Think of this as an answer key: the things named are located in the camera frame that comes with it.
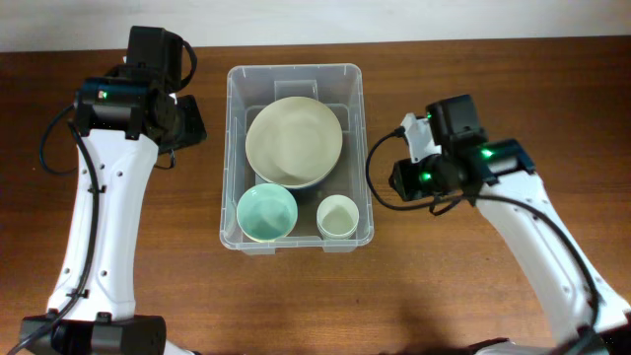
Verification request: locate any dark blue bowl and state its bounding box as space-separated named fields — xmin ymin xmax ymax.
xmin=253 ymin=162 xmax=341 ymax=191

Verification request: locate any cream white plastic cup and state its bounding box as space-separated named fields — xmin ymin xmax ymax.
xmin=316 ymin=194 xmax=359 ymax=235

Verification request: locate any cream plate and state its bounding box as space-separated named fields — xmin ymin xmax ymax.
xmin=245 ymin=97 xmax=343 ymax=189

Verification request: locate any mint green small bowl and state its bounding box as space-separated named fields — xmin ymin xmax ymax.
xmin=237 ymin=183 xmax=298 ymax=243

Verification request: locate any mint green plastic cup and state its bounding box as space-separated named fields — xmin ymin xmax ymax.
xmin=320 ymin=231 xmax=355 ymax=241

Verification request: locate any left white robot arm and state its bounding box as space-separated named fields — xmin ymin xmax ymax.
xmin=11 ymin=74 xmax=206 ymax=354

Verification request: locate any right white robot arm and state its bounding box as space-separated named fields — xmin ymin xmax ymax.
xmin=389 ymin=136 xmax=630 ymax=354

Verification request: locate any clear plastic storage container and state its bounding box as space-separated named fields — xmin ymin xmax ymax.
xmin=219 ymin=63 xmax=375 ymax=255

